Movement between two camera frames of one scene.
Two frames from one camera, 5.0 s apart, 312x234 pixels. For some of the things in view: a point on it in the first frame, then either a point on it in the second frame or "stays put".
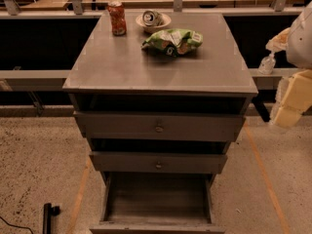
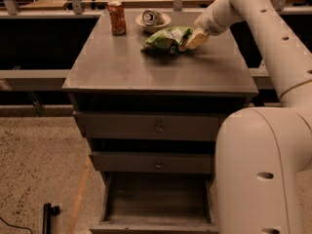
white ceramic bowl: x=153 y=28 stays put
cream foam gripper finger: x=293 y=97 -> x=198 y=39
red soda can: x=117 y=13 stays put
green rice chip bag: x=174 y=42 stays put
